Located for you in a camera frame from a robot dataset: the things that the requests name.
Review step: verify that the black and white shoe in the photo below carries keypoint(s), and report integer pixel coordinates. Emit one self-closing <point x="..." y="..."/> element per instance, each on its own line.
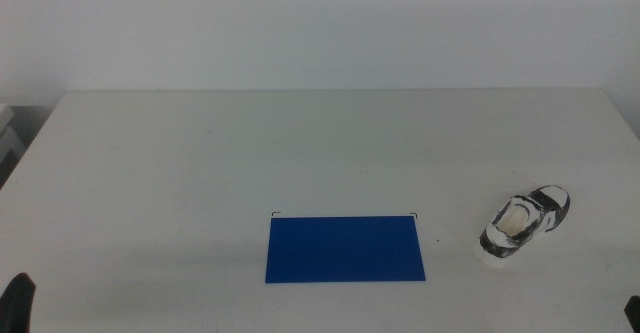
<point x="505" y="248"/>

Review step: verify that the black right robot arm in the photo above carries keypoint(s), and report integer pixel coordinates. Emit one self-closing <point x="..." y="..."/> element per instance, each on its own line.
<point x="634" y="318"/>

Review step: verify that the blue rectangular mat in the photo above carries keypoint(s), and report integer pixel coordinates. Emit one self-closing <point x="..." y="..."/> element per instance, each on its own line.
<point x="345" y="250"/>

